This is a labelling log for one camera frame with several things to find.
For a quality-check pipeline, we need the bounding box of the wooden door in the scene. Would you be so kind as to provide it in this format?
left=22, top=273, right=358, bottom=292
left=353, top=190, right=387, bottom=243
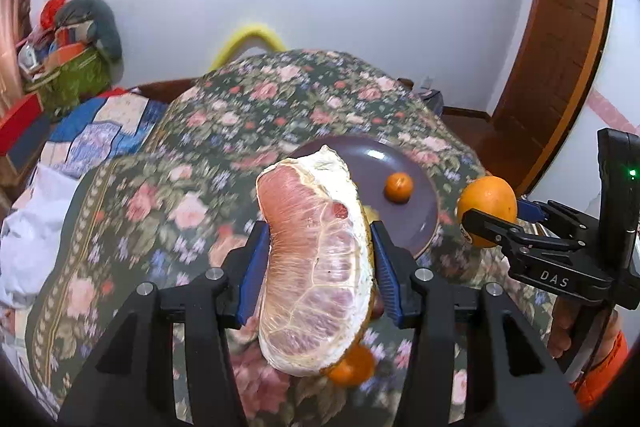
left=487, top=0, right=616, bottom=195

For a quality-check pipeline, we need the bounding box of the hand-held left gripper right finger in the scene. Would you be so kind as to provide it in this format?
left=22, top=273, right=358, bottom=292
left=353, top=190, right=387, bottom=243
left=371, top=220, right=584, bottom=427

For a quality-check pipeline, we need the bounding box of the person's right forearm orange sleeve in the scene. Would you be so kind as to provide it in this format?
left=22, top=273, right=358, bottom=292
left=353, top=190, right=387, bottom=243
left=574, top=312, right=632, bottom=414

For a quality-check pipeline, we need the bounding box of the peeled pink pomelo piece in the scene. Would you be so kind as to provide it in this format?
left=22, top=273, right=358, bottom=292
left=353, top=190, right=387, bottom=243
left=255, top=145, right=376, bottom=378

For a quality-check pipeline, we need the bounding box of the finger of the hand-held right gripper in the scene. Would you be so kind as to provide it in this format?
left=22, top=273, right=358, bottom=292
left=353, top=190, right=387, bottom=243
left=460, top=209, right=545, bottom=254
left=516, top=200, right=597, bottom=239

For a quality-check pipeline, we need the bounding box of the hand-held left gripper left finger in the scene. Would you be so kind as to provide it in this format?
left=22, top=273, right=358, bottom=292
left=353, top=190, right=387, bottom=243
left=57, top=221, right=272, bottom=427

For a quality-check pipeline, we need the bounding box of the green bag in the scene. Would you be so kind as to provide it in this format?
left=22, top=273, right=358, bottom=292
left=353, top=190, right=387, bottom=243
left=37, top=48, right=113, bottom=108

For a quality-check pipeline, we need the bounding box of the large orange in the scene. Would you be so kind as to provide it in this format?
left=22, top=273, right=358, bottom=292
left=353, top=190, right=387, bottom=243
left=456, top=176, right=518, bottom=249

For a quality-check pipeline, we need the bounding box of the purple plate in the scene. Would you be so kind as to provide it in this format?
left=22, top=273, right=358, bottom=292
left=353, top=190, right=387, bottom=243
left=288, top=136, right=440, bottom=257

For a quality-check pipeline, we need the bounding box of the blue patchwork quilt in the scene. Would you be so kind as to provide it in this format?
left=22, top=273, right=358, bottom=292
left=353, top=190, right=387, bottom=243
left=37, top=88, right=168, bottom=180

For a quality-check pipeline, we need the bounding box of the small tangerine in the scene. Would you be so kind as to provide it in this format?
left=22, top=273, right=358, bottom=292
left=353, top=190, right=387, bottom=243
left=384, top=173, right=415, bottom=205
left=327, top=345, right=376, bottom=389

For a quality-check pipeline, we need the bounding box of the white cloth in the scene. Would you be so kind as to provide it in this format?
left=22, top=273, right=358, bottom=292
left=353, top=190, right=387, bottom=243
left=0, top=164, right=83, bottom=308

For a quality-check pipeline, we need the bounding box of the person's right hand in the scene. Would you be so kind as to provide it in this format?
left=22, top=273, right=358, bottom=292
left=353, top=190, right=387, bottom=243
left=547, top=296, right=584, bottom=361

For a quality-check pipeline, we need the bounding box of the floral blanket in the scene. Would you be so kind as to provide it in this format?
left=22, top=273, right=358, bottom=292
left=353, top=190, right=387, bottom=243
left=25, top=49, right=556, bottom=427

